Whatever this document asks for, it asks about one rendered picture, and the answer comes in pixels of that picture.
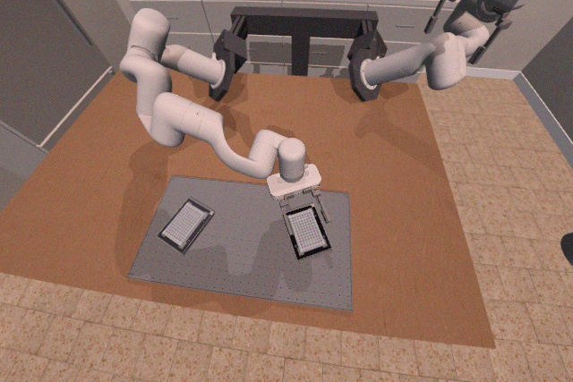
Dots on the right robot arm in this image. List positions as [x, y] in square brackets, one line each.
[174, 116]

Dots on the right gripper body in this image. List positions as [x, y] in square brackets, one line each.
[278, 187]

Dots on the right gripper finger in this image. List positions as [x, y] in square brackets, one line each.
[317, 194]
[282, 204]

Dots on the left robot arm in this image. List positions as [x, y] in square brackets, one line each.
[445, 66]

